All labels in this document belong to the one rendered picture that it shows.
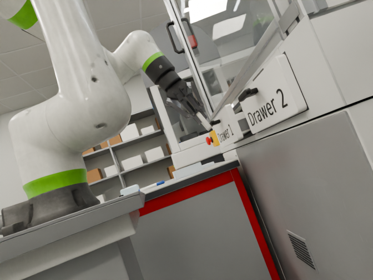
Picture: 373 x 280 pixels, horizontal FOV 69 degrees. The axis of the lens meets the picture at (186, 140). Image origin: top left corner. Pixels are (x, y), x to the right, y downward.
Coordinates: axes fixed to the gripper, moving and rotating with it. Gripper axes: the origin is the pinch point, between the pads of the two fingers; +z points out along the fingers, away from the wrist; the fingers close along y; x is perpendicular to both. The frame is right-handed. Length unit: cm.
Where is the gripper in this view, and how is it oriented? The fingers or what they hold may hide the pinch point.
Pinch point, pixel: (203, 121)
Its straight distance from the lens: 93.4
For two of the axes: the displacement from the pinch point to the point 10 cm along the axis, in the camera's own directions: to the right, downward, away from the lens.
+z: 6.4, 7.6, -0.6
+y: -7.6, 6.4, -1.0
